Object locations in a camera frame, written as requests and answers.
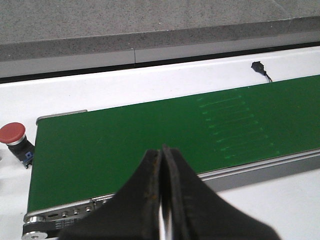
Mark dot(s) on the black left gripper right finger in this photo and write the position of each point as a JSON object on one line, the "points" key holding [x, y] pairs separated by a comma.
{"points": [[193, 211]]}

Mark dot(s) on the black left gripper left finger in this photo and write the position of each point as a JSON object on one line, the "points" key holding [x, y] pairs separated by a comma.
{"points": [[131, 214]]}

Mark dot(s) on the green conveyor belt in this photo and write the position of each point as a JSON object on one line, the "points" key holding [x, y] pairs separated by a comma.
{"points": [[85, 155]]}

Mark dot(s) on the red mushroom push button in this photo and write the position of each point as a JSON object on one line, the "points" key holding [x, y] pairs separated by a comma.
{"points": [[14, 136]]}

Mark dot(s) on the grey stone counter slab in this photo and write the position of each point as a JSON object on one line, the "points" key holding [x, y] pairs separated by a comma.
{"points": [[32, 29]]}

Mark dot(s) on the aluminium conveyor side rail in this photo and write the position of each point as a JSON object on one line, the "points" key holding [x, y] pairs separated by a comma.
{"points": [[46, 223]]}

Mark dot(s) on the black cable connector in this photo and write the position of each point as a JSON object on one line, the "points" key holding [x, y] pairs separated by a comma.
{"points": [[258, 67]]}

